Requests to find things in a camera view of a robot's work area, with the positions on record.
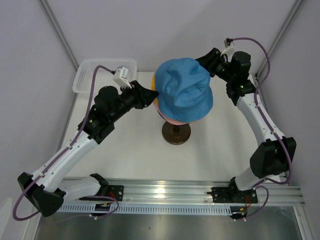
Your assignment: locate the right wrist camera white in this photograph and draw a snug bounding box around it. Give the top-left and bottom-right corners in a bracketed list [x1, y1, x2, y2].
[221, 38, 235, 56]

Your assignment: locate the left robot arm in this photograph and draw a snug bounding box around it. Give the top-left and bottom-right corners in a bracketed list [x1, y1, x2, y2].
[17, 80, 159, 217]

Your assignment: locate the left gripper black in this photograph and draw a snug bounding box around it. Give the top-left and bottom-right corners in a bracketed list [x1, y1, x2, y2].
[109, 80, 159, 123]

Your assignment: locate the white perforated plastic basket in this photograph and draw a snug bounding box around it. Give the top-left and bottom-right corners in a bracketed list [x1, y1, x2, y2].
[72, 58, 138, 95]

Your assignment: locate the aluminium mounting rail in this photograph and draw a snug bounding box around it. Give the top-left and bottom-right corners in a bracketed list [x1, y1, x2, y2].
[59, 177, 306, 207]

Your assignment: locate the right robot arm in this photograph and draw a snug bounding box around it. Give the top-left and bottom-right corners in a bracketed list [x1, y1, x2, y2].
[197, 48, 297, 204]

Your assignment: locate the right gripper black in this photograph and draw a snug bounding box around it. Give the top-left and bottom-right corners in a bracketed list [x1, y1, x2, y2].
[188, 48, 235, 84]

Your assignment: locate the right aluminium frame post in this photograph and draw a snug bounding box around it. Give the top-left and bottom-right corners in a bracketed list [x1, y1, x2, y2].
[254, 0, 307, 78]

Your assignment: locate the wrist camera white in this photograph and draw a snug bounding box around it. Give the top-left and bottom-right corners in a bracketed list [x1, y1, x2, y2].
[221, 38, 235, 56]
[113, 66, 132, 91]

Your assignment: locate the yellow bucket hat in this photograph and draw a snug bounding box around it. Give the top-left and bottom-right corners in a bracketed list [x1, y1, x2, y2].
[151, 74, 158, 108]

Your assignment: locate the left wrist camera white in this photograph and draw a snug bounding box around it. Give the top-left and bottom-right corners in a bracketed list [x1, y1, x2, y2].
[113, 66, 132, 91]

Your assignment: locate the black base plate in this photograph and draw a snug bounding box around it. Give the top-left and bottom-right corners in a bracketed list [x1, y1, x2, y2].
[206, 186, 258, 204]
[100, 185, 125, 202]

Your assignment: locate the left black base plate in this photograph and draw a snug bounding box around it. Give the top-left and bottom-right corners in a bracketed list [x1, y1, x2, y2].
[100, 185, 125, 202]

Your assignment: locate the light blue bucket hat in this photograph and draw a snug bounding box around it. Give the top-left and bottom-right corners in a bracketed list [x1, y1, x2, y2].
[154, 58, 214, 123]

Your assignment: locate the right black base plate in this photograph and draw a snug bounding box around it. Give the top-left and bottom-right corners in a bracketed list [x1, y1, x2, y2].
[206, 186, 258, 204]

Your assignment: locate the pink bucket hat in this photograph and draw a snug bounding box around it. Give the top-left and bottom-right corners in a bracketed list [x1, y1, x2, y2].
[154, 106, 190, 126]

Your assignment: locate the white slotted cable duct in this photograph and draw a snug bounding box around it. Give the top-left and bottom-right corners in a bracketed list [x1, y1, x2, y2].
[58, 203, 232, 216]

